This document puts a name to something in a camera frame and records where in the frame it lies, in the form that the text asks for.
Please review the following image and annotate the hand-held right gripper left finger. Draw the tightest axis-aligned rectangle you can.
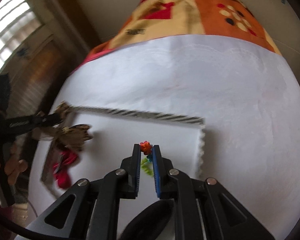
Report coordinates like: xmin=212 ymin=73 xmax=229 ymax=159
xmin=26 ymin=144 xmax=142 ymax=240

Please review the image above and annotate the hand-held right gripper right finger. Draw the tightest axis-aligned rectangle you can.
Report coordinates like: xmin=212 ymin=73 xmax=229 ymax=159
xmin=151 ymin=144 xmax=276 ymax=240

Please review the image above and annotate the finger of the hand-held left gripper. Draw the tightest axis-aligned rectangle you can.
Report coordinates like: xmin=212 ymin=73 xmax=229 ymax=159
xmin=31 ymin=111 xmax=65 ymax=133

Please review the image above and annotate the orange teal green bead bracelet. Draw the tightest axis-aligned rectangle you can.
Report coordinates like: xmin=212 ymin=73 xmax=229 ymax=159
xmin=139 ymin=141 xmax=154 ymax=177

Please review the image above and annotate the leopard print hair bow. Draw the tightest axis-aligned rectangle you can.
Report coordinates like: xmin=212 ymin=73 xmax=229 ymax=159
xmin=31 ymin=101 xmax=93 ymax=153

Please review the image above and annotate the white tray with striped rim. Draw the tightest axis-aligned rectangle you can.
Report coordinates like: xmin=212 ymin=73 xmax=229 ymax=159
xmin=41 ymin=104 xmax=207 ymax=188

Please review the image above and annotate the person's left hand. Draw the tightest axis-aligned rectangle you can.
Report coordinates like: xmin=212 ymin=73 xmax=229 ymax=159
xmin=0 ymin=152 xmax=28 ymax=184

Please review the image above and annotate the red hair bow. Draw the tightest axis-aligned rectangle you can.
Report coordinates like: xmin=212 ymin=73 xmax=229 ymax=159
xmin=52 ymin=150 xmax=79 ymax=189

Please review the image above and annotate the glass block window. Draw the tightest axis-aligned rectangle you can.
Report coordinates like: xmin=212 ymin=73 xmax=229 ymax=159
xmin=0 ymin=0 xmax=44 ymax=78

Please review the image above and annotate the orange printed blanket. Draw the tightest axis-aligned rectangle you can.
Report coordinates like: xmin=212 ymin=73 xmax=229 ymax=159
xmin=84 ymin=0 xmax=283 ymax=63

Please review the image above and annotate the wooden slatted wall panel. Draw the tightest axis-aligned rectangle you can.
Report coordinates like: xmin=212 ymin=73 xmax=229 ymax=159
xmin=0 ymin=36 xmax=67 ymax=122

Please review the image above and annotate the black cable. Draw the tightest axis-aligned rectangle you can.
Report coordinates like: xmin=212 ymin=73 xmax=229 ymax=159
xmin=0 ymin=200 xmax=63 ymax=240

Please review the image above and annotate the brown wooden door frame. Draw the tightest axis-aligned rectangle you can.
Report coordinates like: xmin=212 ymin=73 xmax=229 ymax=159
xmin=44 ymin=0 xmax=102 ymax=54

